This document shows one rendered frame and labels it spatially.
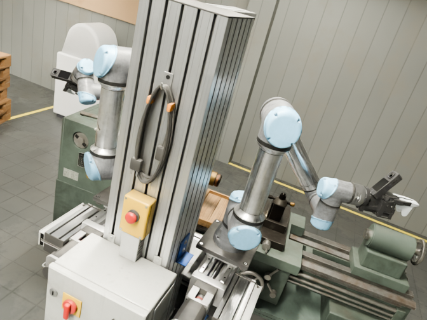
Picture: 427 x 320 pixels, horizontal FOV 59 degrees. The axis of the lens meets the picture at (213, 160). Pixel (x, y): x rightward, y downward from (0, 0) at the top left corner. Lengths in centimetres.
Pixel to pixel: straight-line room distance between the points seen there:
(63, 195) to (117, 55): 121
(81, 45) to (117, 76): 365
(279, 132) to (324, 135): 367
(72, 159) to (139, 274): 114
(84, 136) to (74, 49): 303
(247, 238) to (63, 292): 61
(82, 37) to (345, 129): 335
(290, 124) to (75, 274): 78
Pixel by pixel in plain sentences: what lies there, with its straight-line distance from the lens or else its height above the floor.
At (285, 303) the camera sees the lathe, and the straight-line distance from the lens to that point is 240.
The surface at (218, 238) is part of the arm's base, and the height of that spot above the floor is 119.
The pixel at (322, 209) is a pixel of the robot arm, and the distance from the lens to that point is 138.
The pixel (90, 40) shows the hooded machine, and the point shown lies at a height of 111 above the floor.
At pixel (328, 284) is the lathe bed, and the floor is 79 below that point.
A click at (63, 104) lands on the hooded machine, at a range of 533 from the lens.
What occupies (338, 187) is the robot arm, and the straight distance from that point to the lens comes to 135.
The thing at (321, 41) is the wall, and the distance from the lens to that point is 467.
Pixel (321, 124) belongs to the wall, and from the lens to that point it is 480.
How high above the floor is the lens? 209
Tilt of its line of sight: 24 degrees down
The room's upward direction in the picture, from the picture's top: 15 degrees clockwise
